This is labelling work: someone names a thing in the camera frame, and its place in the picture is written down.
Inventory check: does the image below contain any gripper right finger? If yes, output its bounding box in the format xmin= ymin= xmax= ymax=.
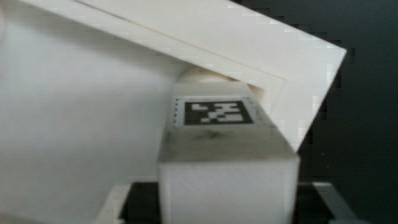
xmin=314 ymin=182 xmax=358 ymax=224

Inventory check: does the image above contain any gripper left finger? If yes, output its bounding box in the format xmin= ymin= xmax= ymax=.
xmin=95 ymin=184 xmax=132 ymax=224

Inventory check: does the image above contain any white table leg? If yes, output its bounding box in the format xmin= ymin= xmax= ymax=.
xmin=157 ymin=68 xmax=301 ymax=224

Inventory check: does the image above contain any white square tabletop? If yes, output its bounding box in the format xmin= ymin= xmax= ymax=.
xmin=0 ymin=0 xmax=182 ymax=224

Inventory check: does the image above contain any white U-shaped fence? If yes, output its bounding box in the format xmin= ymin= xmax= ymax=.
xmin=77 ymin=0 xmax=347 ymax=146

